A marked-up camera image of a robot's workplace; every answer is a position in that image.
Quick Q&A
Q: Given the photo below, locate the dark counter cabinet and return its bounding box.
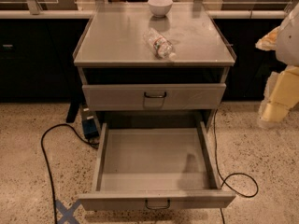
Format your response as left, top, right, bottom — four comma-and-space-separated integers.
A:
0, 19, 88, 102

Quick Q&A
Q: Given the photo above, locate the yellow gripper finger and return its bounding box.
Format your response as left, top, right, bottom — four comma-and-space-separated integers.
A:
255, 26, 279, 51
258, 65, 299, 129

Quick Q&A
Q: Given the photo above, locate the blue tape cross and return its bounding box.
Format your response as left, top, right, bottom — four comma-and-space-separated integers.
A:
55, 200, 80, 224

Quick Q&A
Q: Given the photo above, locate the open grey middle drawer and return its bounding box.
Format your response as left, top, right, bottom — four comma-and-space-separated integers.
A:
79, 123, 235, 211

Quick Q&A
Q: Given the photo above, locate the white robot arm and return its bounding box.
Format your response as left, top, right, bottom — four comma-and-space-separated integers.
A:
255, 5, 299, 128

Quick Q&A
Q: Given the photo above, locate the grey metal drawer cabinet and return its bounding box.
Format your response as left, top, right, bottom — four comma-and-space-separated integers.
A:
72, 2, 237, 212

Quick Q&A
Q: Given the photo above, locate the black cable right floor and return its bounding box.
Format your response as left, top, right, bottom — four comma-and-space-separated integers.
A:
212, 108, 260, 224

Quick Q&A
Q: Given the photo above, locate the blue power box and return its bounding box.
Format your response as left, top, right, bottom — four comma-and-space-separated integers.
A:
80, 105, 99, 139

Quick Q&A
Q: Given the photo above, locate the black cable left floor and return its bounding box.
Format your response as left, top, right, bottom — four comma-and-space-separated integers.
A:
40, 123, 100, 224

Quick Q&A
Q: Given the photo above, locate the white ceramic bowl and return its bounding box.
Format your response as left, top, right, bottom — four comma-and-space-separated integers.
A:
148, 0, 173, 17

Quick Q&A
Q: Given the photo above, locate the black cable floor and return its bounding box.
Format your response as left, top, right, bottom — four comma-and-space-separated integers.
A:
212, 108, 260, 224
40, 123, 100, 224

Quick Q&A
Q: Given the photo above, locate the clear plastic water bottle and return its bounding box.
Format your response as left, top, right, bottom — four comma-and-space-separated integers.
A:
143, 28, 177, 61

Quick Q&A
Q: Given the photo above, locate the closed grey top drawer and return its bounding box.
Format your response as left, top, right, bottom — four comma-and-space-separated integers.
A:
82, 83, 226, 111

